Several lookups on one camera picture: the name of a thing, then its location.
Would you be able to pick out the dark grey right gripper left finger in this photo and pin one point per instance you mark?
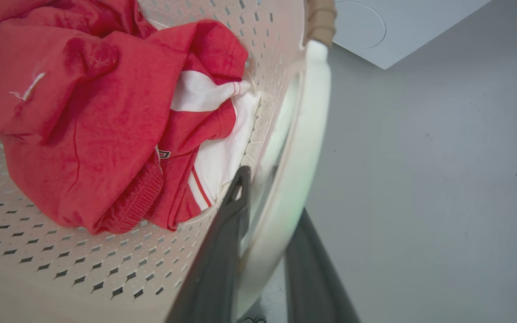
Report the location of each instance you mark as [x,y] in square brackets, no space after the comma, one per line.
[216,264]

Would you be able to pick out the red sweatshirt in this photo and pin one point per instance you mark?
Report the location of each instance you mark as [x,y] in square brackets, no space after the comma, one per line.
[70,125]

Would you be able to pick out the red and white shirt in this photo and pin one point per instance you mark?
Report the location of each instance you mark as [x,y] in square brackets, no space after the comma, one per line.
[204,121]

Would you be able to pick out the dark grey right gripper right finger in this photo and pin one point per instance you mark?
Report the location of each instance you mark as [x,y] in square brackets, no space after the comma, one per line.
[312,278]

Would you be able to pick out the white perforated plastic laundry basket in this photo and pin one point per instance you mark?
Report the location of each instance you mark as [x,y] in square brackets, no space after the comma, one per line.
[61,269]

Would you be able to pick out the white floor panel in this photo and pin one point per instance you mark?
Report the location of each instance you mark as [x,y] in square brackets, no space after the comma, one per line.
[402,27]

